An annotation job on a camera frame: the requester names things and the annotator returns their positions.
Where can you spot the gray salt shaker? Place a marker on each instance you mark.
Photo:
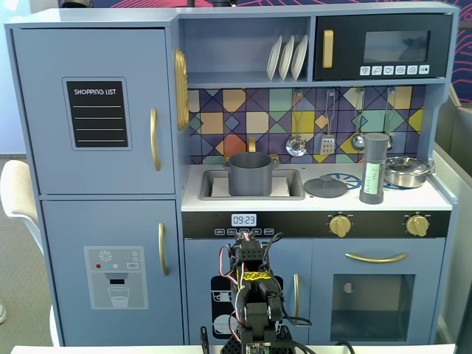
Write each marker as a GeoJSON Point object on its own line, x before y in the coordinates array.
{"type": "Point", "coordinates": [372, 147]}

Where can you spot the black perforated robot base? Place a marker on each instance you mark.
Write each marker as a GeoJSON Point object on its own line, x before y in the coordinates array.
{"type": "Point", "coordinates": [230, 346]}

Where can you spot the gray plastic pot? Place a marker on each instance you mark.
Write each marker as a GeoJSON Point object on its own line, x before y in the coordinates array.
{"type": "Point", "coordinates": [250, 177]}

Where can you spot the gold faucet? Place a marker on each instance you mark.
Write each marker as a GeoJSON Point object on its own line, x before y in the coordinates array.
{"type": "Point", "coordinates": [252, 144]}

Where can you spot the digital clock display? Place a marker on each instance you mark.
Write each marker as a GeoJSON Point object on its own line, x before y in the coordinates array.
{"type": "Point", "coordinates": [243, 220]}

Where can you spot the gray sink basin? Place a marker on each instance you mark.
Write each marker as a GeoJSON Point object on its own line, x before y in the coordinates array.
{"type": "Point", "coordinates": [296, 184]}

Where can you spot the steel skimmer spoon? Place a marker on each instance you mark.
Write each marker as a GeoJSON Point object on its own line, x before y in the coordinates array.
{"type": "Point", "coordinates": [296, 145]}

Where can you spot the gray pot lid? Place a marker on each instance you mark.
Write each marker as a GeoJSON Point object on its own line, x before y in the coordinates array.
{"type": "Point", "coordinates": [324, 188]}

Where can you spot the blue dishwasher door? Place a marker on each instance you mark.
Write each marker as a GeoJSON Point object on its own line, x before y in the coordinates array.
{"type": "Point", "coordinates": [199, 265]}

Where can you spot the steel slotted spatula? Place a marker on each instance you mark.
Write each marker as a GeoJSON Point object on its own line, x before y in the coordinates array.
{"type": "Point", "coordinates": [327, 145]}

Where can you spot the gold toy phone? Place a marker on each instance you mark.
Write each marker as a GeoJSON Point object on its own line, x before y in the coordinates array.
{"type": "Point", "coordinates": [180, 88]}

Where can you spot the gold stove knob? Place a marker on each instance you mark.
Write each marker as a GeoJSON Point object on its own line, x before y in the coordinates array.
{"type": "Point", "coordinates": [340, 225]}
{"type": "Point", "coordinates": [417, 225]}

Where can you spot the white plate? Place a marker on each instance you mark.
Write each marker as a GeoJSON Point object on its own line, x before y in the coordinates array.
{"type": "Point", "coordinates": [273, 59]}
{"type": "Point", "coordinates": [287, 55]}
{"type": "Point", "coordinates": [299, 55]}

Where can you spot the blue wooden toy kitchen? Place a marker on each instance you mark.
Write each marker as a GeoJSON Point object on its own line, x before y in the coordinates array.
{"type": "Point", "coordinates": [236, 51]}

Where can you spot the steel ladle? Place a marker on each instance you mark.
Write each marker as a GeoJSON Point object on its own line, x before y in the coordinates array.
{"type": "Point", "coordinates": [357, 142]}

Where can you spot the blue oven door with window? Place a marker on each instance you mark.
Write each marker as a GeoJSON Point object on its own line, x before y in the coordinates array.
{"type": "Point", "coordinates": [321, 295]}

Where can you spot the black shopping list board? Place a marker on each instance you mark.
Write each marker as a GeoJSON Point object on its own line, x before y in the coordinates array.
{"type": "Point", "coordinates": [96, 110]}

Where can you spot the steel serving spoon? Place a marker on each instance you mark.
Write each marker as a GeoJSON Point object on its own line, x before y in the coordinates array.
{"type": "Point", "coordinates": [389, 142]}

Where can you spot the steel pot with lid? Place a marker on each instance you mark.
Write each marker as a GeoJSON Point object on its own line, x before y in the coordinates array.
{"type": "Point", "coordinates": [405, 173]}

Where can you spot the black toy microwave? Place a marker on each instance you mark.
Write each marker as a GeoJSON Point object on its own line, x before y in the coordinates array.
{"type": "Point", "coordinates": [346, 48]}

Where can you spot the robot controller board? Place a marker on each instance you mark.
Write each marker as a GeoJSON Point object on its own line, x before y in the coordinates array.
{"type": "Point", "coordinates": [256, 347]}

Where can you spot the dark round object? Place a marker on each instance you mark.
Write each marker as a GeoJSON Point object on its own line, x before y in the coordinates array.
{"type": "Point", "coordinates": [223, 2]}
{"type": "Point", "coordinates": [75, 3]}

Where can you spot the blue freezer door with dispenser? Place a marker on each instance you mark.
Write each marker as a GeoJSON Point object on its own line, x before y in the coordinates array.
{"type": "Point", "coordinates": [66, 228]}

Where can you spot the blue fridge door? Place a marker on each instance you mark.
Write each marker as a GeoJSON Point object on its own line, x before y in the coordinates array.
{"type": "Point", "coordinates": [44, 166]}

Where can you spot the white chair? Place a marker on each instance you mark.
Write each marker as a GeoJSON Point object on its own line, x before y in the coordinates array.
{"type": "Point", "coordinates": [18, 191]}

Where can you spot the white shoe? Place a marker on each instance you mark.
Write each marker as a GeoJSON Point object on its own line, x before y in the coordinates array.
{"type": "Point", "coordinates": [2, 313]}

